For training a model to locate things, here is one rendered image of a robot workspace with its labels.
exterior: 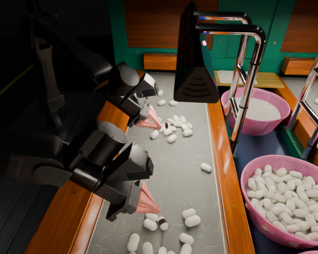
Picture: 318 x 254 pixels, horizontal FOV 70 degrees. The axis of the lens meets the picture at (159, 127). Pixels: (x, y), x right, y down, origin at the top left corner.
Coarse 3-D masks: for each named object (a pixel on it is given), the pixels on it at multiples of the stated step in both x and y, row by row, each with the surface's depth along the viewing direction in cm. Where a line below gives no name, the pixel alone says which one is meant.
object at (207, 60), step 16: (192, 16) 65; (192, 32) 52; (192, 48) 44; (176, 64) 50; (192, 64) 39; (208, 64) 44; (176, 80) 43; (192, 80) 38; (208, 80) 38; (176, 96) 40; (192, 96) 40; (208, 96) 40
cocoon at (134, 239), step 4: (132, 236) 50; (136, 236) 50; (132, 240) 49; (136, 240) 49; (128, 244) 49; (132, 244) 48; (136, 244) 49; (128, 248) 48; (132, 248) 48; (136, 248) 49
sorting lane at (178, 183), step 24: (168, 96) 103; (192, 120) 88; (144, 144) 77; (168, 144) 77; (192, 144) 77; (168, 168) 68; (192, 168) 68; (168, 192) 62; (192, 192) 62; (216, 192) 62; (120, 216) 56; (144, 216) 56; (168, 216) 56; (216, 216) 56; (96, 240) 51; (120, 240) 51; (144, 240) 51; (168, 240) 51; (216, 240) 51
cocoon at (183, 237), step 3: (180, 234) 51; (183, 234) 51; (186, 234) 51; (180, 237) 50; (183, 237) 50; (186, 237) 50; (189, 237) 50; (183, 240) 50; (186, 240) 50; (189, 240) 50; (192, 240) 50; (189, 243) 50; (192, 243) 50
